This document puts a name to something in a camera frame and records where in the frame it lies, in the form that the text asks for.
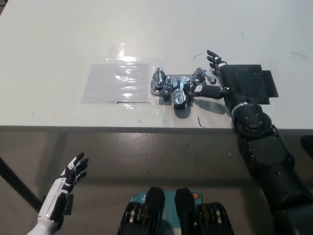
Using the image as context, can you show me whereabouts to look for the chrome upright faucet handle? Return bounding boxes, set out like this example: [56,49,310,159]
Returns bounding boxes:
[152,67,167,90]

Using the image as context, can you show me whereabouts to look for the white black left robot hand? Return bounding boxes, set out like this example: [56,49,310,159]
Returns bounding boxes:
[37,152,89,222]

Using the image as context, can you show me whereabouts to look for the black rounded object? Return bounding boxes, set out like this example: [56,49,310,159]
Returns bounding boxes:
[300,134,313,158]

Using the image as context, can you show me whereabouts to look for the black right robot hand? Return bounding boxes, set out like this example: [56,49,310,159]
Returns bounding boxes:
[192,49,256,116]

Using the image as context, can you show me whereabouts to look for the black tape patch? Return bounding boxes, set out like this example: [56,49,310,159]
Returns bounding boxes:
[229,64,280,106]

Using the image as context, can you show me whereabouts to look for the black table leg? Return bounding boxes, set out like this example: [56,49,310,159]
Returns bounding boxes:
[0,156,43,212]

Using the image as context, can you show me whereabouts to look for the chrome lever faucet handle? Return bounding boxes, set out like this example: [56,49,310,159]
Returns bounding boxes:
[193,67,217,86]

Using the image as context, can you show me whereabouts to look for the glossy grey plastic sheet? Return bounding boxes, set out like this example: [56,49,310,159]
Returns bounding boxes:
[81,63,151,105]

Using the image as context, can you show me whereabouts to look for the chrome faucet body with spout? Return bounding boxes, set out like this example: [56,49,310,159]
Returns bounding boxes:
[149,74,205,110]

